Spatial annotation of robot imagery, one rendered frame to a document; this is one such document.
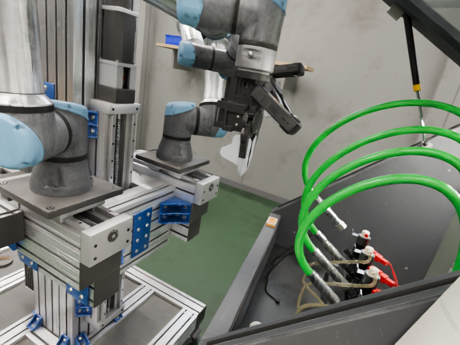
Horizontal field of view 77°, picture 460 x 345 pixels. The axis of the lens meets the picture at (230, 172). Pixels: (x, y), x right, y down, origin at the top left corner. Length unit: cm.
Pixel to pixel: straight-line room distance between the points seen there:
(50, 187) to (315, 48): 311
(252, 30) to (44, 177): 60
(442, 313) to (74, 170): 78
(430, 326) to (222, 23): 53
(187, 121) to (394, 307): 93
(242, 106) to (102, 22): 64
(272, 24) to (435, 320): 48
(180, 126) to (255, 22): 67
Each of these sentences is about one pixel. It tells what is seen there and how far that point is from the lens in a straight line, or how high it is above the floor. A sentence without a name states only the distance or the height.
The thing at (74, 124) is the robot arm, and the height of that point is 122.
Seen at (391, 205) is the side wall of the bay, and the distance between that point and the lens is 108.
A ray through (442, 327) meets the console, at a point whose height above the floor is 120.
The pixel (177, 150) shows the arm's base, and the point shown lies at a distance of 118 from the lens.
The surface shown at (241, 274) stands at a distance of 75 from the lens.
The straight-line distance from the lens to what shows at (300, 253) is 51.
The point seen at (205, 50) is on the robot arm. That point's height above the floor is 146.
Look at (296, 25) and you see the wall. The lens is 364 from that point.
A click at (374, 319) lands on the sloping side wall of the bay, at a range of 44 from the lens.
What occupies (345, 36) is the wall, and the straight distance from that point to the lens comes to 351.
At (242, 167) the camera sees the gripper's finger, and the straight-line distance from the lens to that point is 60.
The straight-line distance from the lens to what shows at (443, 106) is 72.
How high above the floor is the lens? 140
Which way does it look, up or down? 18 degrees down
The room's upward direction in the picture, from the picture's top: 11 degrees clockwise
